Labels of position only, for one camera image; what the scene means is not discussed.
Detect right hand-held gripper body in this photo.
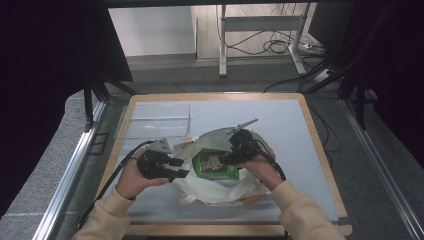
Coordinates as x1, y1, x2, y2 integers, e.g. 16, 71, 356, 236
227, 118, 265, 167

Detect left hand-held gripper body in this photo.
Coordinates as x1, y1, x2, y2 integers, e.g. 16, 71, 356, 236
136, 138, 175, 181

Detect green snack packet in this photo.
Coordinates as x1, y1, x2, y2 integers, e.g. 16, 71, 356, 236
192, 148, 241, 181

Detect white printed cloth bag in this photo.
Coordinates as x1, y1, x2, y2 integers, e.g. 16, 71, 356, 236
171, 126, 278, 206

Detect clear plastic storage box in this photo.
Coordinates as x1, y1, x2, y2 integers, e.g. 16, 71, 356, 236
114, 102, 192, 140

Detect person's left hand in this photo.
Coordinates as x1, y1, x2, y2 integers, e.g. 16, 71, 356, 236
114, 148, 171, 201

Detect person's right hand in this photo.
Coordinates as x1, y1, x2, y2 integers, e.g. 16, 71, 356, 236
237, 145, 285, 193

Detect black metal stand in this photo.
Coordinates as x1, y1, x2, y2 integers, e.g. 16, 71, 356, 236
82, 75, 138, 132
301, 58, 368, 132

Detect white power strip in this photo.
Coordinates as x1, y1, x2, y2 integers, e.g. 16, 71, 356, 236
314, 68, 335, 83

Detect dark curtain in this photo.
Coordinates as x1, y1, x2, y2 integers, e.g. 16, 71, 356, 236
348, 0, 424, 169
0, 0, 134, 218

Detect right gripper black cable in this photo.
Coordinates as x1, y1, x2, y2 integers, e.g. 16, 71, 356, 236
255, 139, 288, 183

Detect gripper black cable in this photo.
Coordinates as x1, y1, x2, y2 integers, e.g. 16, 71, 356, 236
77, 139, 156, 231
255, 139, 288, 183

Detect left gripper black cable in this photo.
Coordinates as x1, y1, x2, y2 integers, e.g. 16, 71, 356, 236
77, 139, 156, 231

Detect thin black floor cable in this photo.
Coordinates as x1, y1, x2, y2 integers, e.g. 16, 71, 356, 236
307, 102, 342, 155

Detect tangle of black floor cables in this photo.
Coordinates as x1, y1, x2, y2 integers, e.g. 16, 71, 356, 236
225, 29, 329, 57

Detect white metal desk frame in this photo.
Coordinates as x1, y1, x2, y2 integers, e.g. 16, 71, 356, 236
218, 3, 312, 78

